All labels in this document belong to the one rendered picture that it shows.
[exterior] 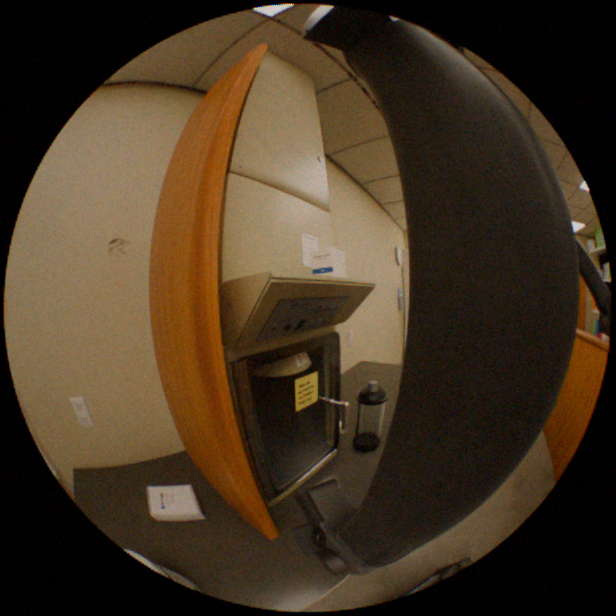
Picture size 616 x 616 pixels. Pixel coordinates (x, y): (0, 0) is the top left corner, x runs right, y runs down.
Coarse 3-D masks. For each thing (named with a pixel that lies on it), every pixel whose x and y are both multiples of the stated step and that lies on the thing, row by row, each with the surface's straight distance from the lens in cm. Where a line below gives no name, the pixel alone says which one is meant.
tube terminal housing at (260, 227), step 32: (224, 192) 37; (256, 192) 40; (224, 224) 34; (256, 224) 38; (288, 224) 43; (320, 224) 53; (224, 256) 32; (256, 256) 36; (288, 256) 41; (224, 320) 32; (224, 352) 33; (256, 352) 36; (256, 480) 51
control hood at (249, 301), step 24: (240, 288) 27; (264, 288) 23; (288, 288) 25; (312, 288) 29; (336, 288) 34; (360, 288) 42; (240, 312) 27; (264, 312) 26; (240, 336) 28; (288, 336) 37
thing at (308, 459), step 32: (288, 352) 39; (320, 352) 47; (256, 384) 36; (288, 384) 41; (320, 384) 50; (256, 416) 38; (288, 416) 44; (320, 416) 54; (288, 448) 49; (320, 448) 61; (288, 480) 57
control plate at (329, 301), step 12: (288, 300) 27; (300, 300) 29; (312, 300) 31; (324, 300) 34; (336, 300) 37; (276, 312) 27; (288, 312) 29; (300, 312) 31; (312, 312) 34; (324, 312) 38; (336, 312) 42; (276, 324) 30; (312, 324) 38; (324, 324) 43; (264, 336) 31; (276, 336) 33
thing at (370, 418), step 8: (360, 400) 64; (368, 400) 64; (376, 400) 64; (360, 408) 67; (368, 408) 65; (376, 408) 66; (384, 408) 70; (360, 416) 68; (368, 416) 67; (376, 416) 67; (360, 424) 70; (368, 424) 69; (376, 424) 70; (360, 432) 72; (368, 432) 71; (376, 432) 72; (360, 440) 74; (368, 440) 73; (376, 440) 75
